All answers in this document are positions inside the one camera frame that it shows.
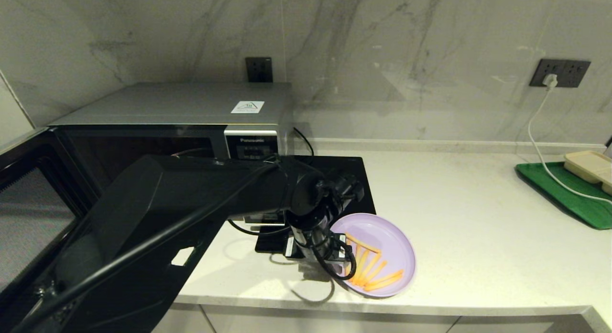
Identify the purple round plate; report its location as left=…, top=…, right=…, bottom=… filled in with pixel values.
left=326, top=214, right=416, bottom=299

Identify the black glass microwave door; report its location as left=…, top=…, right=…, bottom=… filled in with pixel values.
left=0, top=128, right=103, bottom=295

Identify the grey cabinet door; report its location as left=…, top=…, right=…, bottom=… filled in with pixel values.
left=153, top=302, right=216, bottom=333
left=201, top=304, right=462, bottom=333

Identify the black induction cooktop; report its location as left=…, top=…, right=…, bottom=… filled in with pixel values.
left=255, top=155, right=377, bottom=259

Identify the white warning sticker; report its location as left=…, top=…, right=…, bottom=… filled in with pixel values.
left=231, top=101, right=265, bottom=114

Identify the green plastic tray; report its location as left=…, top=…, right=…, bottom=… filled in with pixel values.
left=515, top=162, right=612, bottom=231

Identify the beige lunch box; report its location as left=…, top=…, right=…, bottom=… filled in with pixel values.
left=563, top=151, right=612, bottom=196

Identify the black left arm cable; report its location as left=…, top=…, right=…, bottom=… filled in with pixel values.
left=10, top=161, right=359, bottom=333

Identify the white power cable with plug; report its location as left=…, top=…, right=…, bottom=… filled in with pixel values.
left=526, top=74, right=612, bottom=206

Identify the black wide wall socket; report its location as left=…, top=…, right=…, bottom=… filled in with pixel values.
left=529, top=59, right=591, bottom=88

